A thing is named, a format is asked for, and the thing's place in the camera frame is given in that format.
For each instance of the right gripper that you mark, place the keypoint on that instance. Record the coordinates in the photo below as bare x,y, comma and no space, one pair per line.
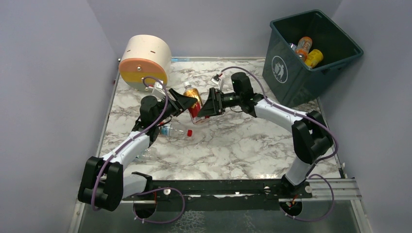
217,103

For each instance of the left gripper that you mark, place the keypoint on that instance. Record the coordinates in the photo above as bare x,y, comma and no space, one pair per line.
172,102

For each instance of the red gold drink can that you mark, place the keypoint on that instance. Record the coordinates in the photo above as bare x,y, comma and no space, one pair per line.
194,110

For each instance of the orange drink bottle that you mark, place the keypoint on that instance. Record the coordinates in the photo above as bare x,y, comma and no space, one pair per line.
303,47

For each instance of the yellow drink bottle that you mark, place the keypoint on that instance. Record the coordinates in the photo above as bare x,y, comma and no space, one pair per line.
314,58

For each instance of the clear purple label bottle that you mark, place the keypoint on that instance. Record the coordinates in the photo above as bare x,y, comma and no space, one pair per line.
293,46

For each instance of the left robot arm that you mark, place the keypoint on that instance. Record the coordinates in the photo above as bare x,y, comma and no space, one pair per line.
119,164

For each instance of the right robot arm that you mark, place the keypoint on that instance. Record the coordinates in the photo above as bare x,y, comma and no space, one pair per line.
309,133

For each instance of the dark green plastic bin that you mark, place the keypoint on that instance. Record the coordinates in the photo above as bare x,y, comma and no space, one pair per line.
292,82

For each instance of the small red label bottle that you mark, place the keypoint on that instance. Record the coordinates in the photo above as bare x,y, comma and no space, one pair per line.
175,131

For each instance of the round cream drum box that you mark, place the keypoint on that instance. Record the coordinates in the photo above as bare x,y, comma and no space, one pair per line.
145,55

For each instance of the small blue label bottle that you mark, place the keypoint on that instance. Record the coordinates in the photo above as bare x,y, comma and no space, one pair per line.
147,155

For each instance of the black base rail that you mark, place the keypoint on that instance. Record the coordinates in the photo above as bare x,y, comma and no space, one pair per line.
217,195

